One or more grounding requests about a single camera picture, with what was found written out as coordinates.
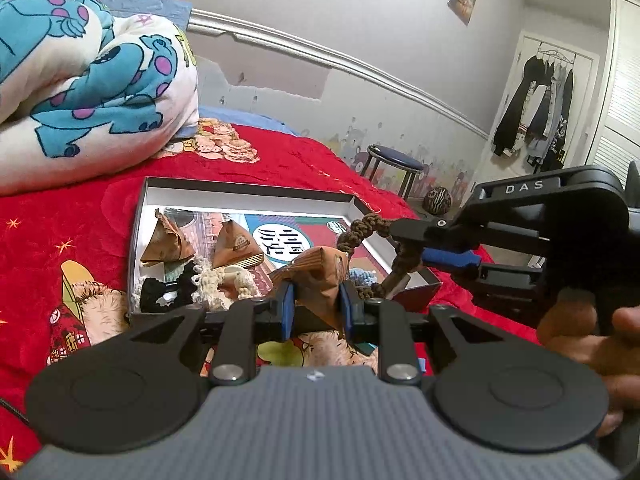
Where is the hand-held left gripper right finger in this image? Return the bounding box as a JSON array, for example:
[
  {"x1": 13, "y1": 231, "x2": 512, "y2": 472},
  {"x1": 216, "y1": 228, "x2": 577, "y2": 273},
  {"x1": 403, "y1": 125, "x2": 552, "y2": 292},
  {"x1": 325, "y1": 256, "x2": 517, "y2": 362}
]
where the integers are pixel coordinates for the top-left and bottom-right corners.
[{"x1": 339, "y1": 281, "x2": 493, "y2": 386}]

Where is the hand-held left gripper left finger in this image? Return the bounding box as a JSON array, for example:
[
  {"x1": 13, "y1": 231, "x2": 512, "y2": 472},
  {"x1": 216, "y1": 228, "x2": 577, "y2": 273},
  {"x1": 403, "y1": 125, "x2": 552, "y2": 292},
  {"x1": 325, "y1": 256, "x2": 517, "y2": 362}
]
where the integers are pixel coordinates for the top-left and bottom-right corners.
[{"x1": 129, "y1": 282, "x2": 296, "y2": 386}]

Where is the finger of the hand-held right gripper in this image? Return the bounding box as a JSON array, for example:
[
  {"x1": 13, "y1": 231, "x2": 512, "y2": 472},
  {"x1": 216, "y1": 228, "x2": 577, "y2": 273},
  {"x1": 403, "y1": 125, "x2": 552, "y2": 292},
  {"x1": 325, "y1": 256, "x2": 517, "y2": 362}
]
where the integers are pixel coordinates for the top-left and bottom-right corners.
[
  {"x1": 420, "y1": 251, "x2": 483, "y2": 272},
  {"x1": 389, "y1": 217, "x2": 481, "y2": 256}
]

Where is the blue crocheted scrunchie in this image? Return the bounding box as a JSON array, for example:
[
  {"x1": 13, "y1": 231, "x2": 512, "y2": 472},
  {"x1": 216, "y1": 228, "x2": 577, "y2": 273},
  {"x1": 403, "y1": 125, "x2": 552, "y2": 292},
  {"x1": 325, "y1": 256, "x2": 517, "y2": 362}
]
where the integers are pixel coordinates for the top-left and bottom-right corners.
[{"x1": 347, "y1": 267, "x2": 391, "y2": 291}]

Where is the brown triangular snack packet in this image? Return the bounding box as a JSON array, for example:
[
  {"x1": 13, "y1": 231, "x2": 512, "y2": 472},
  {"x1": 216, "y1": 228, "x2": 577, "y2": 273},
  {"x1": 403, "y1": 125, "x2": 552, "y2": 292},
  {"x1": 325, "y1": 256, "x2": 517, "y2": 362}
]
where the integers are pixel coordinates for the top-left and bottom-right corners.
[
  {"x1": 267, "y1": 246, "x2": 351, "y2": 336},
  {"x1": 212, "y1": 219, "x2": 266, "y2": 268},
  {"x1": 140, "y1": 208, "x2": 193, "y2": 267}
]

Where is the brown braided bracelet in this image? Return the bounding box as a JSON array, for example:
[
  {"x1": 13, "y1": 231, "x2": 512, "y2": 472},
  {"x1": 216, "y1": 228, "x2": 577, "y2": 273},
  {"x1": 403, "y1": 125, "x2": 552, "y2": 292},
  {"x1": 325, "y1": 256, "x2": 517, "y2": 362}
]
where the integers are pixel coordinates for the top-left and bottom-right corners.
[{"x1": 336, "y1": 212, "x2": 416, "y2": 301}]

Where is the shallow black cardboard box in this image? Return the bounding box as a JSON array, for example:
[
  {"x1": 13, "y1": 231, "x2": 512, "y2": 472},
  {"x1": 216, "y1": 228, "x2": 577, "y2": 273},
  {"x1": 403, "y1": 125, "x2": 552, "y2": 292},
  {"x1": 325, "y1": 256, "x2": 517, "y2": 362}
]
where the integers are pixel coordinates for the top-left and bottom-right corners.
[{"x1": 127, "y1": 176, "x2": 443, "y2": 318}]

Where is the person's right hand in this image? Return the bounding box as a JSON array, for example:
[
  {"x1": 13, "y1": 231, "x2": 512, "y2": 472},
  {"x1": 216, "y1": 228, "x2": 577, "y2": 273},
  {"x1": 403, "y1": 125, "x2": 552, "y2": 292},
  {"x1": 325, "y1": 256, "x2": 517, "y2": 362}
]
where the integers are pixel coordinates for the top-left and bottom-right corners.
[{"x1": 537, "y1": 295, "x2": 640, "y2": 436}]

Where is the patterned brown ball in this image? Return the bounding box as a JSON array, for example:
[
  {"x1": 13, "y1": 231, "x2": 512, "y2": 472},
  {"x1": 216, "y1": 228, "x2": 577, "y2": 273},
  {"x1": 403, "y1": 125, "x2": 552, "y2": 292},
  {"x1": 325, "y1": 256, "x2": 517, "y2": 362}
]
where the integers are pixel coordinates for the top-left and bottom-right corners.
[{"x1": 424, "y1": 186, "x2": 452, "y2": 215}]

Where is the printed picture card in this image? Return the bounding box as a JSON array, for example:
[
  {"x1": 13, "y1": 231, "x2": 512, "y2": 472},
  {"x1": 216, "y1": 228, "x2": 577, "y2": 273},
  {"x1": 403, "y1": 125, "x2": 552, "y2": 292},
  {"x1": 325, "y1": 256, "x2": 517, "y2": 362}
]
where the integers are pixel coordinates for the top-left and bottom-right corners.
[{"x1": 150, "y1": 207, "x2": 391, "y2": 286}]

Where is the beige crocheted scrunchie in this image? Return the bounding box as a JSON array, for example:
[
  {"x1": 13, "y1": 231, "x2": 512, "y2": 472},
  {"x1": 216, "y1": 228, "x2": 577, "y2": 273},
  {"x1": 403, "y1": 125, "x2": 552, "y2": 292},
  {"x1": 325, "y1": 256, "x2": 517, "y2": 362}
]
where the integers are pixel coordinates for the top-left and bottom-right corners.
[{"x1": 192, "y1": 257, "x2": 258, "y2": 311}]

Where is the round black stool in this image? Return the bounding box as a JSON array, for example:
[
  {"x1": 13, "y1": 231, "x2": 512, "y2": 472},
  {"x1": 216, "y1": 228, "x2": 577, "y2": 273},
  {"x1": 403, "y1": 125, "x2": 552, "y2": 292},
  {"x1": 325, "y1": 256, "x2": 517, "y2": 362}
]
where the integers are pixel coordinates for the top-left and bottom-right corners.
[{"x1": 360, "y1": 144, "x2": 426, "y2": 201}]

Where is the black scrunchie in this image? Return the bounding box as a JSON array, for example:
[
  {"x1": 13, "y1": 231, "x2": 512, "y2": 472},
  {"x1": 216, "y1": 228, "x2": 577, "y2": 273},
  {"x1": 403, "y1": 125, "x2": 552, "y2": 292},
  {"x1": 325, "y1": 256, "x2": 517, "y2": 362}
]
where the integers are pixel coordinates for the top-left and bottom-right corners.
[{"x1": 139, "y1": 265, "x2": 201, "y2": 311}]

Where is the row of hanging clothes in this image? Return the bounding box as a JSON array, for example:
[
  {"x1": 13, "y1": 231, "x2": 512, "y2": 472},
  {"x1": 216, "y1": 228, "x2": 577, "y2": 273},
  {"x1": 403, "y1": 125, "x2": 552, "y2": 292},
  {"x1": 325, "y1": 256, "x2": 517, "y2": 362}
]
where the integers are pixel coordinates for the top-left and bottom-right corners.
[{"x1": 491, "y1": 50, "x2": 576, "y2": 173}]

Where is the white louvered closet door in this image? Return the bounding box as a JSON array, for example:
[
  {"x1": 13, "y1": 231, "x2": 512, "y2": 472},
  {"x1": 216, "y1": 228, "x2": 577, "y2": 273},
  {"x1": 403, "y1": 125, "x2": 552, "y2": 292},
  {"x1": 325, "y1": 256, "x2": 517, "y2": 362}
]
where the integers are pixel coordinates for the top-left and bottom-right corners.
[{"x1": 585, "y1": 0, "x2": 640, "y2": 176}]

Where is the red printed blanket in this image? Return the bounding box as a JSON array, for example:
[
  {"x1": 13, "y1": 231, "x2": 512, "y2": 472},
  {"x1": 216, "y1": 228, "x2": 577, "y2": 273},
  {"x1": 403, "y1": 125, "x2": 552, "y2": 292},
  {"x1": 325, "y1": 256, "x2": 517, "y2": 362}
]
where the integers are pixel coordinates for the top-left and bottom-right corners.
[{"x1": 0, "y1": 120, "x2": 546, "y2": 471}]

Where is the cartoon monster printed blanket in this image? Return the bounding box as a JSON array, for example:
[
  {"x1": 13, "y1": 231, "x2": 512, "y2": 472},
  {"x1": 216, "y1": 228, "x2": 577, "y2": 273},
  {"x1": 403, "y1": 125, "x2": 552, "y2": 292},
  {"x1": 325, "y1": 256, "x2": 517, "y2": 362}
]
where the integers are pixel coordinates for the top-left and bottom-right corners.
[{"x1": 0, "y1": 0, "x2": 201, "y2": 196}]

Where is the blue pillow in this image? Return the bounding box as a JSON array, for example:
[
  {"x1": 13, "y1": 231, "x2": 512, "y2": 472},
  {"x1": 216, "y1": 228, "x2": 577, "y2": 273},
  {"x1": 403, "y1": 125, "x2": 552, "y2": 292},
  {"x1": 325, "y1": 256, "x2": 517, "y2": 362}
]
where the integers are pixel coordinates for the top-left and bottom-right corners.
[{"x1": 92, "y1": 0, "x2": 193, "y2": 26}]

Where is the silver bed headboard rail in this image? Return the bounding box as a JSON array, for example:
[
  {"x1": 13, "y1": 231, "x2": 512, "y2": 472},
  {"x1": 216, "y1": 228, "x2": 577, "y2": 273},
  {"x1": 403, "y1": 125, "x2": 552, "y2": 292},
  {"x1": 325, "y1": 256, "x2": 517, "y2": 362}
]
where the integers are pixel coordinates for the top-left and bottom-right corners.
[{"x1": 187, "y1": 8, "x2": 491, "y2": 141}]

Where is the black cable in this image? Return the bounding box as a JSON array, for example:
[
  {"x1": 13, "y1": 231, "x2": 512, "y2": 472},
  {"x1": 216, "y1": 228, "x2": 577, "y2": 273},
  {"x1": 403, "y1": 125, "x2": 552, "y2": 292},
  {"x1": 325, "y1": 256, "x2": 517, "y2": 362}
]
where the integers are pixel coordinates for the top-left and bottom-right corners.
[{"x1": 0, "y1": 395, "x2": 31, "y2": 426}]

